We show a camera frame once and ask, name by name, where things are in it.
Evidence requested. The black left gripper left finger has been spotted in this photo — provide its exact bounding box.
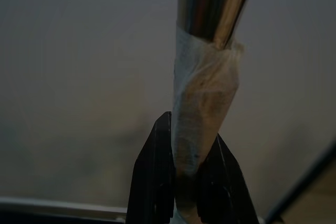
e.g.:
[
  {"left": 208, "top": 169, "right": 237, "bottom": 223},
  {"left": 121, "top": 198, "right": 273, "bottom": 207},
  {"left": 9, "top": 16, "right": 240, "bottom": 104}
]
[{"left": 127, "top": 111, "right": 175, "bottom": 224}]

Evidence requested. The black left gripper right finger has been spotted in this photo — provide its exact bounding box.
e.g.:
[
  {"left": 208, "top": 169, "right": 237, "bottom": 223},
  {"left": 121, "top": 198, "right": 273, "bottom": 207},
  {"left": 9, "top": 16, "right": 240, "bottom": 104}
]
[{"left": 196, "top": 132, "right": 259, "bottom": 224}]

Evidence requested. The silver gauze-wrapped broom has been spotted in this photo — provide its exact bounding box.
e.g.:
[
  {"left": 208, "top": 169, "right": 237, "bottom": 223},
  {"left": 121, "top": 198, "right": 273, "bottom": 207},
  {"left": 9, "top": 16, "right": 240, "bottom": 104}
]
[{"left": 170, "top": 0, "right": 257, "bottom": 224}]

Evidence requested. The white baseboard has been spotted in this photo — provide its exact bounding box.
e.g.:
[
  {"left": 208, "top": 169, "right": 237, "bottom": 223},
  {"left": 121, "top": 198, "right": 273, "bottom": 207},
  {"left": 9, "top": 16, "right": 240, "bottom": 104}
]
[{"left": 0, "top": 196, "right": 127, "bottom": 222}]

